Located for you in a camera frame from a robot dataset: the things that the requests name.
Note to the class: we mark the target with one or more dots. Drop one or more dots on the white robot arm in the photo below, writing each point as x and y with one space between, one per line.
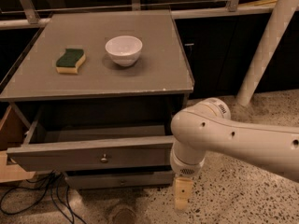
207 126

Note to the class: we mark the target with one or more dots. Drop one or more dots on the green and yellow sponge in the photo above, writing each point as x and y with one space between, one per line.
70 61

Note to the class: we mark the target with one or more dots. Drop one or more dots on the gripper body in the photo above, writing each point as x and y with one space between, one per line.
186 167

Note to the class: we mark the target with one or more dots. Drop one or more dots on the metal railing with glass panels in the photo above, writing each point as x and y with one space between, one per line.
21 14

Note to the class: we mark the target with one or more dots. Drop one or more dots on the round floor drain cover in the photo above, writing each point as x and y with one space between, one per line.
123 214

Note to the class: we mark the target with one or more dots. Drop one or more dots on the grey wooden drawer cabinet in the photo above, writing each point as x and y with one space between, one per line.
104 94

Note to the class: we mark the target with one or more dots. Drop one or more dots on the white ceramic bowl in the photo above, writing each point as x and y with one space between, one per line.
124 50

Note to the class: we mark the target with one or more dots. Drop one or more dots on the brown cardboard box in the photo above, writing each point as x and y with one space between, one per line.
12 131

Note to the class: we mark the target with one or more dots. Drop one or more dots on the white diagonal support pole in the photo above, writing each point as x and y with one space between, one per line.
273 32

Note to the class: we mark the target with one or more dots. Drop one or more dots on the round metal drawer knob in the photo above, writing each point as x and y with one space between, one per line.
104 159

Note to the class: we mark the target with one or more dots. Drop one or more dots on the grey bottom drawer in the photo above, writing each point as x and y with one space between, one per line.
120 180

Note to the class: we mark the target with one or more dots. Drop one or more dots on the grey top drawer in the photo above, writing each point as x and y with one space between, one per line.
79 149

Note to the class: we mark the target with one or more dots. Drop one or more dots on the grey drawer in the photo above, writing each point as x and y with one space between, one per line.
79 149
120 180

